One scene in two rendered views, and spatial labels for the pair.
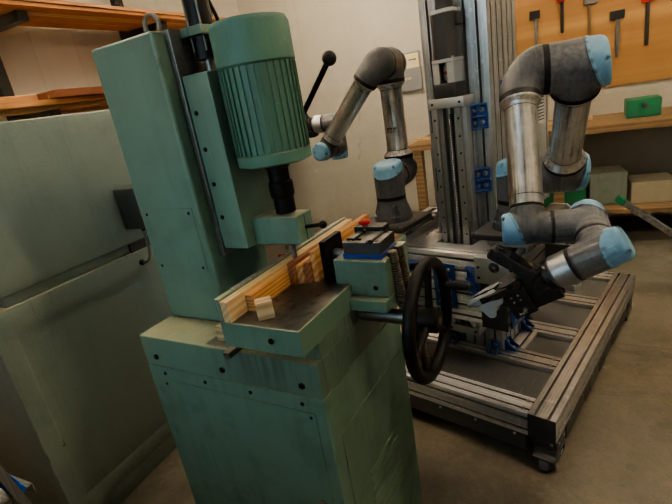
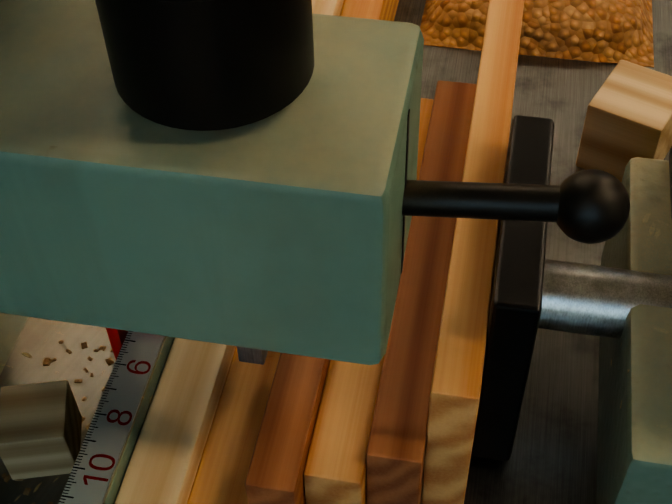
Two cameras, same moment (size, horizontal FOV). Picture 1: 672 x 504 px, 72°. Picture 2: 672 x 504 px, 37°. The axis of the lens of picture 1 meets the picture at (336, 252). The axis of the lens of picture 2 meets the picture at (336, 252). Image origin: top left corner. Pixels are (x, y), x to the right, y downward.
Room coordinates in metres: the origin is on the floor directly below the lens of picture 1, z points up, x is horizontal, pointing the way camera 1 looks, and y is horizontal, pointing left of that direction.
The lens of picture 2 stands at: (0.91, 0.15, 1.23)
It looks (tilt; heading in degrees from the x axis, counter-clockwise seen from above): 48 degrees down; 340
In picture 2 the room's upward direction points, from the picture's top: 2 degrees counter-clockwise
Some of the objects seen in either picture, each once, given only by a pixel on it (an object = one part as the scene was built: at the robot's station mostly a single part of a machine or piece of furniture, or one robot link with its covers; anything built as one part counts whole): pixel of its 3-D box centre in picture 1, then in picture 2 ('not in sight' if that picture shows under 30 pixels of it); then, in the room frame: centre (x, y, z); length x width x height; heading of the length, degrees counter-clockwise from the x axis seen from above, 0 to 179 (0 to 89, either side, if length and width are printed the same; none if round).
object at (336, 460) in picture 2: (319, 260); (378, 297); (1.14, 0.05, 0.92); 0.19 x 0.02 x 0.05; 148
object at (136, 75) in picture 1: (192, 183); not in sight; (1.27, 0.35, 1.16); 0.22 x 0.22 x 0.72; 58
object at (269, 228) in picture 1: (283, 229); (168, 182); (1.13, 0.12, 1.03); 0.14 x 0.07 x 0.09; 58
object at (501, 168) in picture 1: (517, 176); not in sight; (1.45, -0.62, 0.98); 0.13 x 0.12 x 0.14; 69
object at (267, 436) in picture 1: (299, 436); not in sight; (1.18, 0.21, 0.36); 0.58 x 0.45 x 0.71; 58
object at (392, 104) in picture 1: (394, 119); not in sight; (1.91, -0.32, 1.19); 0.15 x 0.12 x 0.55; 150
